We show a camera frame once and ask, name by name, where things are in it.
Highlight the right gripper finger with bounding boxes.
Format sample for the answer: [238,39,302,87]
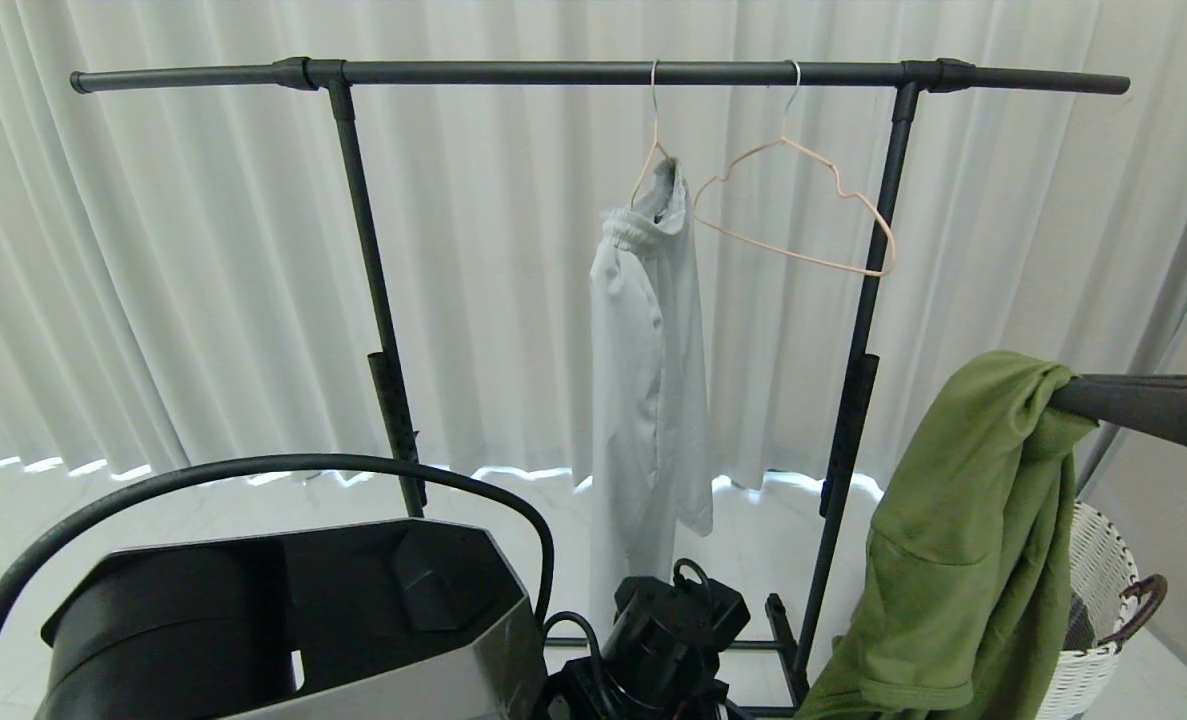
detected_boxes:
[1048,373,1187,471]

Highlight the green garment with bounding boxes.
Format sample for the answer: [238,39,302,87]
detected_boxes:
[796,350,1100,720]

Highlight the pink clothes hanger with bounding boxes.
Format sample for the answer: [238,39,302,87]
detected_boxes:
[630,60,674,211]
[692,60,898,279]

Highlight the pale grey shorts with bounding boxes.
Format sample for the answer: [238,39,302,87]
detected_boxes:
[588,158,714,641]

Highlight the white laundry basket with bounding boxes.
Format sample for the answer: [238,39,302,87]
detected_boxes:
[1035,500,1169,720]

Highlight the black clothes rack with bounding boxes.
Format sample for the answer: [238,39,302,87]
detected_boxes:
[70,57,1131,716]

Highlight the white curtain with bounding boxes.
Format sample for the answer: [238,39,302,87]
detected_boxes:
[0,0,1187,496]

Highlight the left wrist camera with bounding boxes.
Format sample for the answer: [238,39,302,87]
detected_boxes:
[688,588,752,646]

